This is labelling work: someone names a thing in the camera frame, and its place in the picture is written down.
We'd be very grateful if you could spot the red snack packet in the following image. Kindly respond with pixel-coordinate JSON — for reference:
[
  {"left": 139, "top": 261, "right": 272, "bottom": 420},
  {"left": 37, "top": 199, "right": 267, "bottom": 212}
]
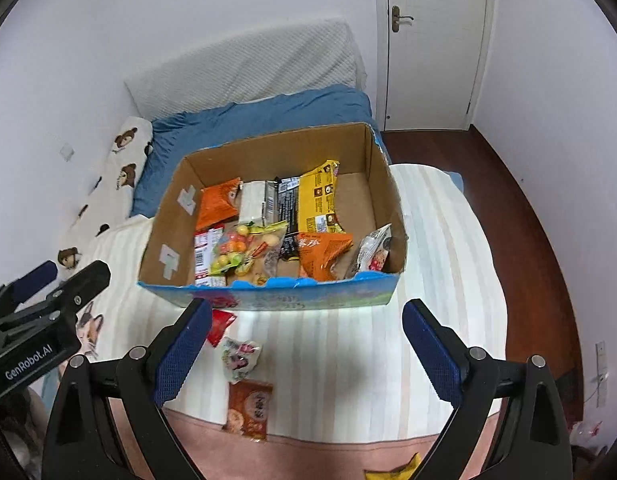
[{"left": 206, "top": 309, "right": 237, "bottom": 348}]

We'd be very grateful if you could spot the bear print bolster pillow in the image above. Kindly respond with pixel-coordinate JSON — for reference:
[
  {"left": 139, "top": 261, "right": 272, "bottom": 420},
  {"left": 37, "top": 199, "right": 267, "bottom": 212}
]
[{"left": 56, "top": 117, "right": 153, "bottom": 280}]

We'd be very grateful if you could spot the grey padded headboard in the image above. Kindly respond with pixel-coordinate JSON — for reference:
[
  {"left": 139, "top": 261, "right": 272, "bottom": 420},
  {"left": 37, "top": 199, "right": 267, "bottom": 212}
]
[{"left": 124, "top": 18, "right": 367, "bottom": 120}]

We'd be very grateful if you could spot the blue pillow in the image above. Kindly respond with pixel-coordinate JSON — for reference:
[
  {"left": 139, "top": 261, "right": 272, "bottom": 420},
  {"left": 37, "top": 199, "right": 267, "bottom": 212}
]
[{"left": 130, "top": 84, "right": 382, "bottom": 218}]

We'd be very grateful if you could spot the white door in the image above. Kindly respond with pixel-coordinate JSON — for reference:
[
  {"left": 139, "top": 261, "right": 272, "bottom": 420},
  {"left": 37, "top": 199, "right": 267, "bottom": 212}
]
[{"left": 378, "top": 0, "right": 494, "bottom": 131}]

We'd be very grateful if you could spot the orange snack bag rear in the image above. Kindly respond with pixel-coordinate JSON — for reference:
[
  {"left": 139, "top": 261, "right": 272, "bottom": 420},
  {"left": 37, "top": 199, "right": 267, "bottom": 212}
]
[{"left": 196, "top": 178, "right": 241, "bottom": 232}]

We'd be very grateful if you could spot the yellow egg biscuit bag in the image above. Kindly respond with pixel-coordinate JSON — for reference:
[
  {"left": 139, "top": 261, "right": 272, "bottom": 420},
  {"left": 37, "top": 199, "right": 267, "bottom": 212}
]
[{"left": 234, "top": 230, "right": 286, "bottom": 286}]

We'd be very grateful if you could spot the white grey snack bag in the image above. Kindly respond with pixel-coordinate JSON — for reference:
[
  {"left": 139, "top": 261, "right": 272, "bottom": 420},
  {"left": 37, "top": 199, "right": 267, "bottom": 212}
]
[{"left": 345, "top": 223, "right": 392, "bottom": 278}]

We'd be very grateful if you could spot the orange snack bag front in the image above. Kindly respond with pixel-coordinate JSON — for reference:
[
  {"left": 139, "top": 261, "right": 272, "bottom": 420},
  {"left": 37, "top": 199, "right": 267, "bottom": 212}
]
[{"left": 298, "top": 232, "right": 353, "bottom": 282}]

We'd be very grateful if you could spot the small yellow packet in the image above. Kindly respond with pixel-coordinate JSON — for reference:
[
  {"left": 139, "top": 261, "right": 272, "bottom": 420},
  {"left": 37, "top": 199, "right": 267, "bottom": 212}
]
[{"left": 363, "top": 453, "right": 422, "bottom": 480}]

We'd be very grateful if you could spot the orange snack bag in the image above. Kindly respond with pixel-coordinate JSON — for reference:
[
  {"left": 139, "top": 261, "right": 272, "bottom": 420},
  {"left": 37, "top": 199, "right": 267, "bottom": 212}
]
[
  {"left": 196, "top": 178, "right": 241, "bottom": 232},
  {"left": 298, "top": 232, "right": 353, "bottom": 282}
]

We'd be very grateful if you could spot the black striped snack pack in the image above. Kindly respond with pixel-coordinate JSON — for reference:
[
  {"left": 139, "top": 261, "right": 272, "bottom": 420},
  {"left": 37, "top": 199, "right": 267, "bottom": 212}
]
[{"left": 264, "top": 177, "right": 300, "bottom": 230}]

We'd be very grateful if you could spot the brown biscuit packet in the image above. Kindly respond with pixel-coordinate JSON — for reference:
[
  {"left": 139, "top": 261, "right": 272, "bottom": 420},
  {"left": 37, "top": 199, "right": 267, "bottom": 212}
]
[{"left": 223, "top": 379, "right": 274, "bottom": 441}]

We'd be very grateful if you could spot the white cartoon snack packet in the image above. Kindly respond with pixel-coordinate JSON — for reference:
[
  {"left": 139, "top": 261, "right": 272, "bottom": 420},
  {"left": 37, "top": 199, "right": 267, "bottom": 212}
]
[{"left": 222, "top": 337, "right": 263, "bottom": 384}]

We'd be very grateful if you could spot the metal door handle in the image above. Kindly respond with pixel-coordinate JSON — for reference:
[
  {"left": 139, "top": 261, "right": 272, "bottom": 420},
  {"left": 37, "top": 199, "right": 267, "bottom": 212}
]
[{"left": 391, "top": 6, "right": 415, "bottom": 34}]

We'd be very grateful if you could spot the yellow snack bag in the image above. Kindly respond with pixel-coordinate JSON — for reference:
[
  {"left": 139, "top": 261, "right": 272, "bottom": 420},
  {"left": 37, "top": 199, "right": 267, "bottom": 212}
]
[{"left": 298, "top": 159, "right": 344, "bottom": 233}]

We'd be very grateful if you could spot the red white snack pack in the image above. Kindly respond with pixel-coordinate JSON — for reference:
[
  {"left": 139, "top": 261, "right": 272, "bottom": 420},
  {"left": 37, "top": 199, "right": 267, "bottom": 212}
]
[{"left": 194, "top": 226, "right": 226, "bottom": 287}]

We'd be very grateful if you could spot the white snack box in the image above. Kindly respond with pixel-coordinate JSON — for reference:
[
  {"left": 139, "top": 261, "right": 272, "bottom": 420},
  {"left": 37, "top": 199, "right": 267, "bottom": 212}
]
[{"left": 239, "top": 181, "right": 266, "bottom": 226}]

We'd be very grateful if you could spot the colourful candy ball bag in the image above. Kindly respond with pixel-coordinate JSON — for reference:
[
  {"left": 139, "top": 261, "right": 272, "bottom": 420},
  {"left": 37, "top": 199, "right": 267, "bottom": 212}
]
[{"left": 213, "top": 221, "right": 289, "bottom": 276}]

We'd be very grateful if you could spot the cardboard snack box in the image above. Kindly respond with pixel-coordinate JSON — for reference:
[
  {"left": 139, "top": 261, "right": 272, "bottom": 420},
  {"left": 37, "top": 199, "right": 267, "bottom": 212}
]
[{"left": 138, "top": 124, "right": 406, "bottom": 310}]

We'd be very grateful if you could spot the striped cat print blanket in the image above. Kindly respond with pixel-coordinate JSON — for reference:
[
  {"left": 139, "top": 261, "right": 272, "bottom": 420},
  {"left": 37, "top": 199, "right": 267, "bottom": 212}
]
[{"left": 40, "top": 161, "right": 510, "bottom": 480}]

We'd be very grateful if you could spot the wall socket plate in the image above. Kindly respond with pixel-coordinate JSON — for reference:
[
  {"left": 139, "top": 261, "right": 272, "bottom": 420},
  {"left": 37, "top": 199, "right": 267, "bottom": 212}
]
[{"left": 60, "top": 143, "right": 74, "bottom": 162}]

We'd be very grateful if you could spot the wall outlet with plug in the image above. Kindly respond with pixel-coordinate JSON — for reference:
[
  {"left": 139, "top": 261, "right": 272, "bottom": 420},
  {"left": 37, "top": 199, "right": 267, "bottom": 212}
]
[{"left": 593, "top": 341, "right": 609, "bottom": 408}]

